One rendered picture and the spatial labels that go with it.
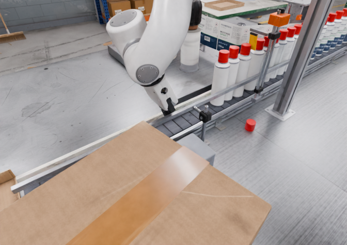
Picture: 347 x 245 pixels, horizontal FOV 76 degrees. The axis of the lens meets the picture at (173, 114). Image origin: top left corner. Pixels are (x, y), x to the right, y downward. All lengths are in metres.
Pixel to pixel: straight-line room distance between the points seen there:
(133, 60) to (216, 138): 0.45
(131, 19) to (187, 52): 0.55
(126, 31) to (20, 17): 4.63
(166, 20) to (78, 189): 0.31
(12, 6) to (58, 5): 0.72
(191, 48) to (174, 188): 0.77
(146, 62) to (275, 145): 0.54
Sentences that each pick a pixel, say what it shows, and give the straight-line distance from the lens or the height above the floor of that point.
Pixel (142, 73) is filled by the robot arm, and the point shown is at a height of 1.17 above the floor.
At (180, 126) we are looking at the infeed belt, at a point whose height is 0.88.
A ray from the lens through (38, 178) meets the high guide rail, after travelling 0.59.
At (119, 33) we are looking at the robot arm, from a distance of 0.48.
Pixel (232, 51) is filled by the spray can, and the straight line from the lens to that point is 0.79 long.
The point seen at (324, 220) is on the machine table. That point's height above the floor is 0.83.
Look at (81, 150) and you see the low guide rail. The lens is 0.67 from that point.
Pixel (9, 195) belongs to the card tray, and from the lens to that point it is 0.77.
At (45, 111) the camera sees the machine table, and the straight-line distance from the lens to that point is 1.01.
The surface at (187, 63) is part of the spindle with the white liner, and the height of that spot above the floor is 0.92.
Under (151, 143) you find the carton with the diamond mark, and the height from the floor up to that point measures 1.12.
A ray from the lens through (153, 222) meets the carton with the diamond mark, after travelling 0.28.
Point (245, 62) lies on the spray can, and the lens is 0.83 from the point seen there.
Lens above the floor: 1.38
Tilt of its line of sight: 39 degrees down
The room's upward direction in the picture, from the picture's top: straight up
